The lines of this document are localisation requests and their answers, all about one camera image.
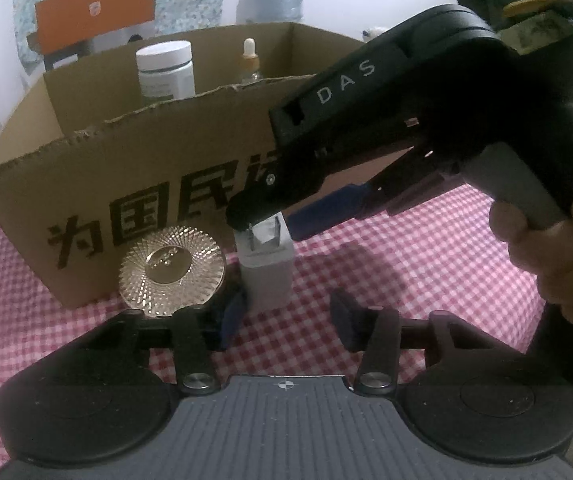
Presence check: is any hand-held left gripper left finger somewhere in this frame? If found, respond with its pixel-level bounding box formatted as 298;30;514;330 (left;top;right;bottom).
91;287;247;396

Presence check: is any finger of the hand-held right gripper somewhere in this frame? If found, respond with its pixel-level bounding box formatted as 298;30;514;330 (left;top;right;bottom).
389;172;462;216
286;152;437;241

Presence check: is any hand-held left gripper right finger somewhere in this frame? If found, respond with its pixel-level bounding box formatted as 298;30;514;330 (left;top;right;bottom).
329;287;497;396

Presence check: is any white charger plug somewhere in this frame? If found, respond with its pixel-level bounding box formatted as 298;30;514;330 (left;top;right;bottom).
234;212;297;311

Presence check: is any printed cardboard box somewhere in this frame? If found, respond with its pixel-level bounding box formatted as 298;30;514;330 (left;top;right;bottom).
0;22;372;311

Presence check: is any person's right hand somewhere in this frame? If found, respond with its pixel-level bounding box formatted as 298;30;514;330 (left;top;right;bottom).
489;145;573;330

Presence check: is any red checkered tablecloth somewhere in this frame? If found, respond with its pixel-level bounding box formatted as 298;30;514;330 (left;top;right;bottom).
0;180;573;480

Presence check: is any gold ribbed round lid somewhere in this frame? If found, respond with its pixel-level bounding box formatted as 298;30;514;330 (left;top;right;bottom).
118;226;227;320

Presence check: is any glass dropper bottle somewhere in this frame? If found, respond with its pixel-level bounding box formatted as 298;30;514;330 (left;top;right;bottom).
239;37;263;83

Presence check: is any white lid plastic jar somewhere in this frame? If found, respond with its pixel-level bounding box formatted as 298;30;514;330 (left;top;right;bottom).
135;41;197;108

